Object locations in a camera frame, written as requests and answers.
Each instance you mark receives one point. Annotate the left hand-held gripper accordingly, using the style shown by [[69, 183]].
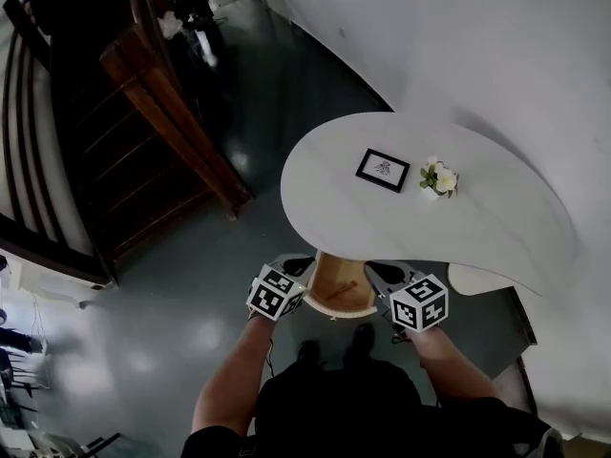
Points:
[[272, 298]]

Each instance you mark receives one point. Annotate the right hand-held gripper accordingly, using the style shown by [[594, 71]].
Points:
[[420, 306]]

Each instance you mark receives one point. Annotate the white drawer with wooden inside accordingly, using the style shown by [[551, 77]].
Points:
[[334, 275]]

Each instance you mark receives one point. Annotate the person's left forearm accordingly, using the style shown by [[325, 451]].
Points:
[[234, 380]]

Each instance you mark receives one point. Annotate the person's right forearm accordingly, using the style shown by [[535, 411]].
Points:
[[453, 365]]

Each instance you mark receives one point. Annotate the white cabinet with drawer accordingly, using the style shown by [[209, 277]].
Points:
[[358, 222]]

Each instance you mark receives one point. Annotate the person's right black shoe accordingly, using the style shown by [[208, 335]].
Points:
[[360, 339]]

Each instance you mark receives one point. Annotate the person's black shoe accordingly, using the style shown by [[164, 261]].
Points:
[[360, 339], [308, 353]]

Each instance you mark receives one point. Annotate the person's left black shoe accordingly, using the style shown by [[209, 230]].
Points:
[[308, 353]]

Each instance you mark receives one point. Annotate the white flowers in pot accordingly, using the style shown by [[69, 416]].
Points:
[[441, 179]]

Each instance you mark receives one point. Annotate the person's black clothing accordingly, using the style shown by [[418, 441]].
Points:
[[363, 413]]

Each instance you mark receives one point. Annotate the dark wooden staircase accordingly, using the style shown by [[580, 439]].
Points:
[[133, 160]]

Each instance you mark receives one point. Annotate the black picture frame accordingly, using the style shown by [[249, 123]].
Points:
[[383, 170]]

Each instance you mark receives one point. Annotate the black chair frame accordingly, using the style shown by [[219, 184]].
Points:
[[102, 442]]

